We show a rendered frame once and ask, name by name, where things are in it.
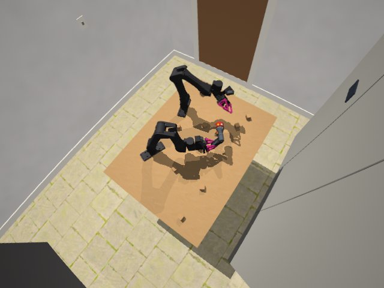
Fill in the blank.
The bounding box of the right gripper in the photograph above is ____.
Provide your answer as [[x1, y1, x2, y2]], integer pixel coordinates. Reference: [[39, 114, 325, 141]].
[[202, 138, 217, 154]]

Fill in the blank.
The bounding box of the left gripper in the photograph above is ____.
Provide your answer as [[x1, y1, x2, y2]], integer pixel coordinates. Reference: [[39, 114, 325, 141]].
[[215, 94, 232, 113]]

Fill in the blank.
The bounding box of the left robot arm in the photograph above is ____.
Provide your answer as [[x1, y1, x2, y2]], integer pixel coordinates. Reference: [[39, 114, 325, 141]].
[[169, 65, 234, 117]]

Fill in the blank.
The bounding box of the black and red hose nozzle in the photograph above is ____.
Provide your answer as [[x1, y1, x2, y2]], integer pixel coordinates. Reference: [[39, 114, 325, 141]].
[[211, 122, 224, 146]]

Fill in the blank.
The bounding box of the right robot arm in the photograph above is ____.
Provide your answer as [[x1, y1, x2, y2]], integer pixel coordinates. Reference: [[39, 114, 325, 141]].
[[140, 121, 204, 161]]

